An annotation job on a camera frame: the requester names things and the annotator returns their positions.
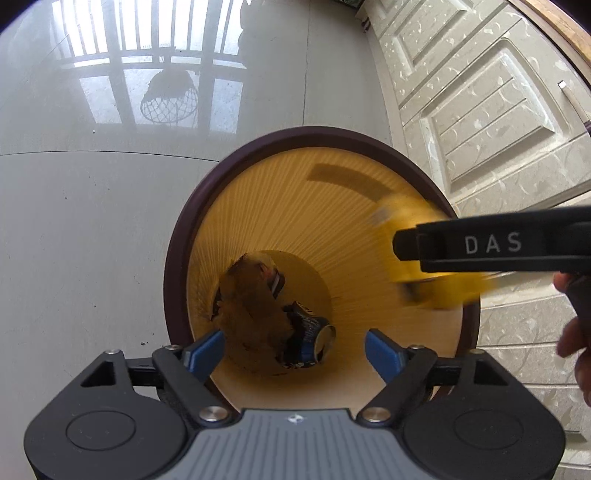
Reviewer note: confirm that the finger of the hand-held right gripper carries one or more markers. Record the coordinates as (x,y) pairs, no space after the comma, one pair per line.
(406,243)

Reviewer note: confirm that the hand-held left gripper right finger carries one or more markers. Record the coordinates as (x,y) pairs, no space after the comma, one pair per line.
(383,354)

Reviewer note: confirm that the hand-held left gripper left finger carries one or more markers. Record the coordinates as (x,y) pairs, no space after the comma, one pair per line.
(205,354)

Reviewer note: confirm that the long yellow box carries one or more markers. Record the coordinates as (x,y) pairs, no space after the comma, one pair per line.
(443,288)

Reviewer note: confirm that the brown corrugated cardboard piece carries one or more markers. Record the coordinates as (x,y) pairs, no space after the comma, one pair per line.
(251,309)

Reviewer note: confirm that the crushed blue drink can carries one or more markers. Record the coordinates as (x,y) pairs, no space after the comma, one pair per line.
(307,337)

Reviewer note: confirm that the yellow bin with brown rim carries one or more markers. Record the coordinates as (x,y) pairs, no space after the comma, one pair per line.
(323,217)

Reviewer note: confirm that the person's right hand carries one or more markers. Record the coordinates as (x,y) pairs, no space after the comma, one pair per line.
(577,341)

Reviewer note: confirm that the white embossed cabinet door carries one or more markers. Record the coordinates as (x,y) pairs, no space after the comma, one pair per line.
(485,115)

